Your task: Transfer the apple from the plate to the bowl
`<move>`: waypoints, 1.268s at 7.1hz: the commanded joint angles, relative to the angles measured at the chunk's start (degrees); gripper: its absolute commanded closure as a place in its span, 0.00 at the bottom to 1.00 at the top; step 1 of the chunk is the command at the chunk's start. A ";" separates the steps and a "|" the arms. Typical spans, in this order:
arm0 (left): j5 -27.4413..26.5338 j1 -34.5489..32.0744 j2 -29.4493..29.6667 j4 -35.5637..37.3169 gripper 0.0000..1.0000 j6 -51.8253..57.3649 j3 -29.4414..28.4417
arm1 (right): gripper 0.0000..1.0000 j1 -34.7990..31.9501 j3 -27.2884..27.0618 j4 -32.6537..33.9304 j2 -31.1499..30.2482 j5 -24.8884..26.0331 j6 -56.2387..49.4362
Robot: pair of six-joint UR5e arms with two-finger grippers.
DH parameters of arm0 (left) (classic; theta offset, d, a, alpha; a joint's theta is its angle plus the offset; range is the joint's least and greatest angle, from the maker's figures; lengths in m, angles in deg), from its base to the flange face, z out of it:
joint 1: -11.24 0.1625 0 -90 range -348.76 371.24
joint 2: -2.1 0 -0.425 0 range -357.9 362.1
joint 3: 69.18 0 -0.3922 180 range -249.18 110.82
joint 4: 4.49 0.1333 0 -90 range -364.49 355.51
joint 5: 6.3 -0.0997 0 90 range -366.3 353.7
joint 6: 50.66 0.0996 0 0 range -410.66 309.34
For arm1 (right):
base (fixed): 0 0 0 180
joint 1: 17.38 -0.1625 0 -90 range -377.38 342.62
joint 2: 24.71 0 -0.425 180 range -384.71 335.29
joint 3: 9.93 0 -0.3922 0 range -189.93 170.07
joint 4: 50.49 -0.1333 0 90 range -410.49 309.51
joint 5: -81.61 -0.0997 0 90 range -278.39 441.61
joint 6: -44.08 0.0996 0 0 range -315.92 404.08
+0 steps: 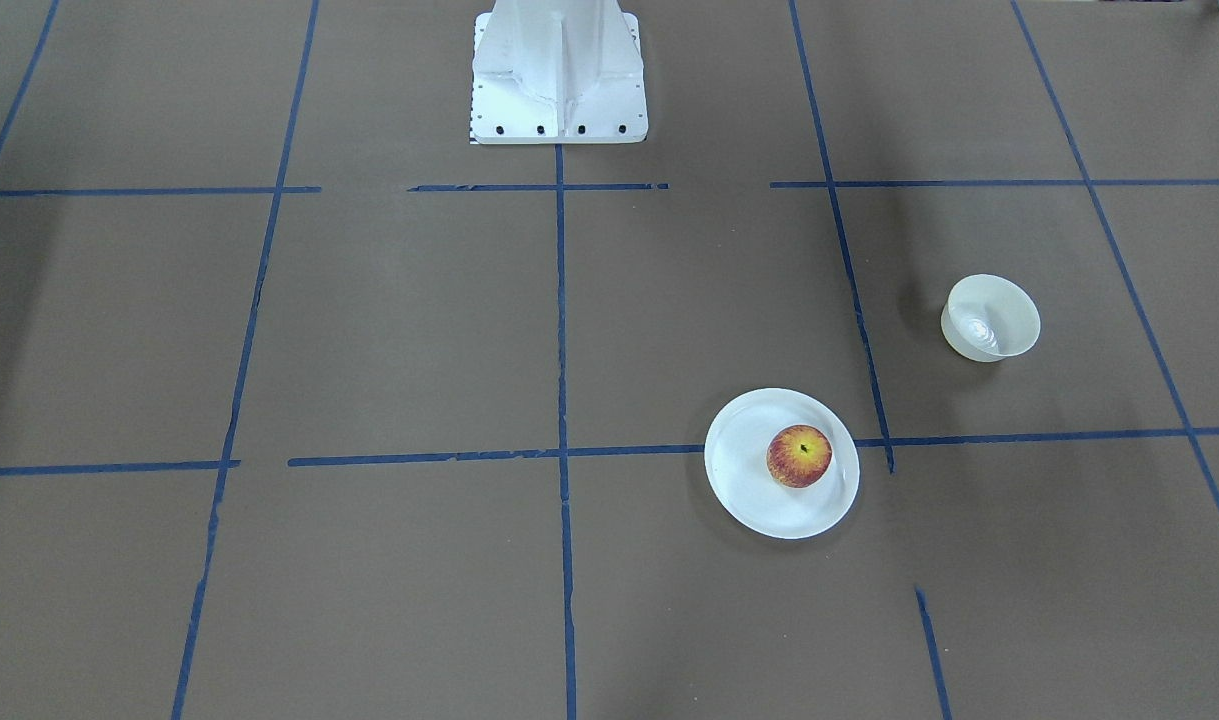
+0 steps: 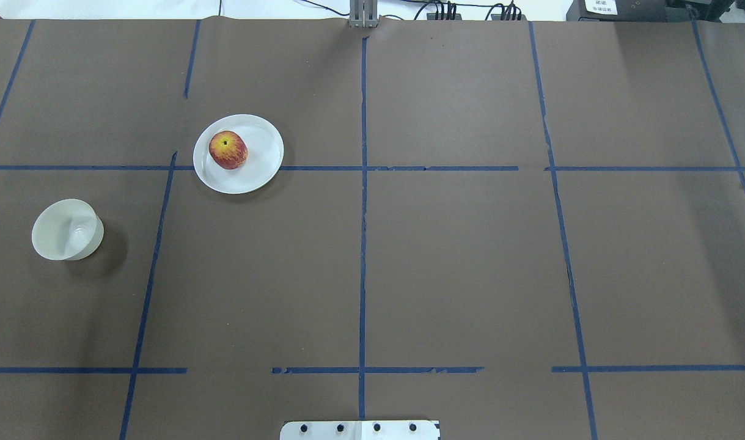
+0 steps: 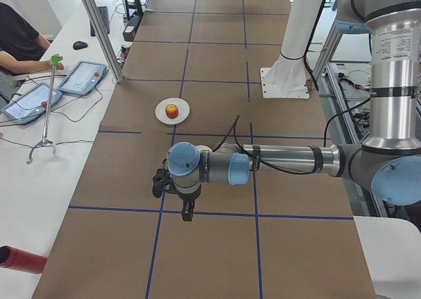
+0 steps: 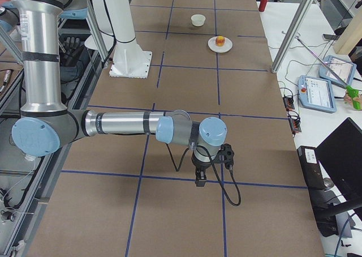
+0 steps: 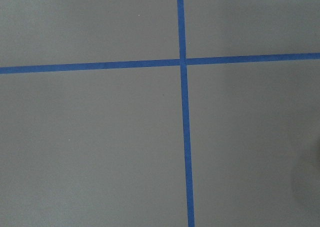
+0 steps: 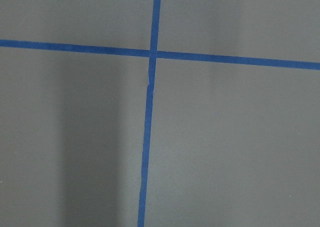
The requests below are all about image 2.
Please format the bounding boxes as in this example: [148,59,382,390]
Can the red yellow apple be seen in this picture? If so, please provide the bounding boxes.
[208,130,248,170]

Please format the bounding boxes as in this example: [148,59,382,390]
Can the white bowl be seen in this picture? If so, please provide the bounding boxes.
[31,199,105,261]

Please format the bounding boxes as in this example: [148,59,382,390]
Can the white round plate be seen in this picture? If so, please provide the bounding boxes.
[193,114,285,194]

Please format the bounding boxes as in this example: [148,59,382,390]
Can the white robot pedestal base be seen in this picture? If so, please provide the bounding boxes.
[279,420,441,439]

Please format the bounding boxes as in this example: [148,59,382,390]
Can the aluminium frame post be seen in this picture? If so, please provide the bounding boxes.
[349,0,380,29]

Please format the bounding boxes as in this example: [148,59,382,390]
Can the brown paper table cover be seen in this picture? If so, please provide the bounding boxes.
[0,16,745,439]

